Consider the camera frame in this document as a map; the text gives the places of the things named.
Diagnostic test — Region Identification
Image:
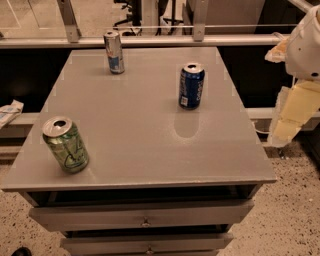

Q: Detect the black shoe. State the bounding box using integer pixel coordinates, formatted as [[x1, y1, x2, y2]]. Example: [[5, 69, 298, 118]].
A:
[[11, 247, 32, 256]]

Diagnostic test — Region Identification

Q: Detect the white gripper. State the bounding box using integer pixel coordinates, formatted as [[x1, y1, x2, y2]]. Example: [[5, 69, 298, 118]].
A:
[[265, 14, 320, 148]]

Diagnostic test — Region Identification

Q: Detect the silver blue energy drink can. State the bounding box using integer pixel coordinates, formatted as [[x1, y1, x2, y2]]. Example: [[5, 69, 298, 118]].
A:
[[104, 30, 125, 74]]

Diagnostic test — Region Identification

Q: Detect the lower grey drawer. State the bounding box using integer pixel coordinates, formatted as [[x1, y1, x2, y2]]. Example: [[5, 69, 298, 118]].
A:
[[61, 233, 233, 256]]

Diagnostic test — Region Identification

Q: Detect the upper grey drawer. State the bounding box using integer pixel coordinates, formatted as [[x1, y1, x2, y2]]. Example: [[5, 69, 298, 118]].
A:
[[29, 200, 254, 231]]

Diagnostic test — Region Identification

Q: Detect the grey drawer cabinet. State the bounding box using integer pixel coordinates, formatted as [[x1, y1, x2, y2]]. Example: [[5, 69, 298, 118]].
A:
[[0, 46, 278, 256]]

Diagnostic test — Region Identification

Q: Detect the black office chair base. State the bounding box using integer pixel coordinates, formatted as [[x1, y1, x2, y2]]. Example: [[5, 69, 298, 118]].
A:
[[113, 0, 142, 28]]

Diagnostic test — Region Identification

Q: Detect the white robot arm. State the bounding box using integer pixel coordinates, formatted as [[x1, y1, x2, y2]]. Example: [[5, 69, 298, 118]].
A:
[[265, 5, 320, 148]]

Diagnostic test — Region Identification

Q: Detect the grey drawer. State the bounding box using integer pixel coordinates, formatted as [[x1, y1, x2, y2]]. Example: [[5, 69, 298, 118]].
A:
[[29, 200, 254, 231], [61, 233, 233, 256]]

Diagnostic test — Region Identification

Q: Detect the green soda can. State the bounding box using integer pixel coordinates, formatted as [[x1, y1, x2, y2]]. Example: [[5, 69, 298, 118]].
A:
[[42, 116, 89, 174]]

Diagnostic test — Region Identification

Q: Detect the white crumpled cloth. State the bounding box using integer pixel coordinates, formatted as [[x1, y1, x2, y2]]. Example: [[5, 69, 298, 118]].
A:
[[0, 100, 24, 129]]

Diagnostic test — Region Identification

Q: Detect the metal railing frame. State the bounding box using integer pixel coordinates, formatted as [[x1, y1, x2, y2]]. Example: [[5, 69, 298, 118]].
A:
[[0, 0, 284, 49]]

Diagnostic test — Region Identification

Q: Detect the blue pepsi can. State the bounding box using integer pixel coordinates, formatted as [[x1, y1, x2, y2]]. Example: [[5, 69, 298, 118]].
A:
[[178, 62, 205, 110]]

